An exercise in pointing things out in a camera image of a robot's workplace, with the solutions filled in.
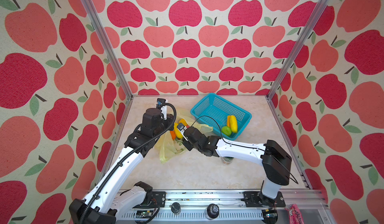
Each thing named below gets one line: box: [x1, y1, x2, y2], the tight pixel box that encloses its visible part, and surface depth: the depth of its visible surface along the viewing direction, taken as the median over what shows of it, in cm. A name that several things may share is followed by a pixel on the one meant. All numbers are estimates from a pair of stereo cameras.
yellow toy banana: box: [229, 115, 238, 134], surface depth 97 cm
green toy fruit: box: [221, 126, 232, 137], surface depth 95 cm
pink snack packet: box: [284, 203, 305, 224], surface depth 70 cm
